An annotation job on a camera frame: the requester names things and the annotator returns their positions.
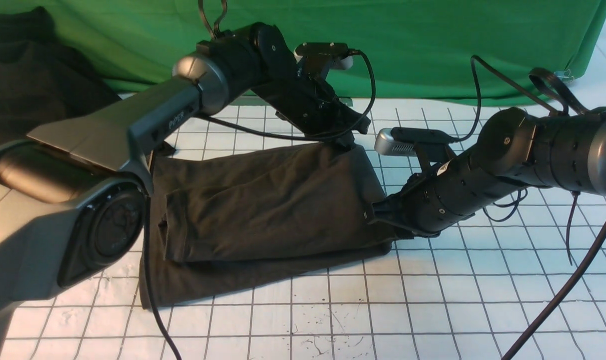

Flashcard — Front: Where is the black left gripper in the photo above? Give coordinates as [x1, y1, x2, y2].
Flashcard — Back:
[253, 66, 371, 148]

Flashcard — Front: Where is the black cloth pile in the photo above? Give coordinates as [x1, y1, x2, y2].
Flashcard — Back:
[0, 7, 120, 146]

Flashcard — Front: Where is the green backdrop cloth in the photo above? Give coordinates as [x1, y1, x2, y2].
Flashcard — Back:
[0, 0, 606, 104]

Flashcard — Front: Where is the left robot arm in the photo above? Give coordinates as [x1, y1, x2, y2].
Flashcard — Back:
[0, 22, 370, 355]

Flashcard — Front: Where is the gray metal strip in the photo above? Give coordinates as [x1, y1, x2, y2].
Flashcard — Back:
[229, 95, 354, 107]

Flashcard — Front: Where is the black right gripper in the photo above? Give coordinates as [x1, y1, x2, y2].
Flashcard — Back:
[365, 150, 521, 239]

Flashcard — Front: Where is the right black cable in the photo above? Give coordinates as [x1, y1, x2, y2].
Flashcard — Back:
[453, 55, 606, 360]

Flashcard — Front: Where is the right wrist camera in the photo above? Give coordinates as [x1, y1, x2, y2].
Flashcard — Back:
[374, 127, 460, 170]

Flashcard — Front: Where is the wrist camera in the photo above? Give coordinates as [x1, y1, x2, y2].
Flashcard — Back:
[294, 42, 353, 73]
[374, 127, 460, 170]

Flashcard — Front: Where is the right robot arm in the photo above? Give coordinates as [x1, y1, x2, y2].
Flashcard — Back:
[364, 67, 606, 238]

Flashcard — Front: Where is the gray long-sleeved shirt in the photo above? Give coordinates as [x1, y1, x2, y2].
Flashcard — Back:
[149, 143, 397, 307]

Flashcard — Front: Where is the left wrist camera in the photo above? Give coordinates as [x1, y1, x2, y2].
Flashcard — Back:
[294, 42, 353, 73]

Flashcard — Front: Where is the silver binder clip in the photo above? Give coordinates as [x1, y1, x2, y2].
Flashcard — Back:
[554, 69, 575, 84]

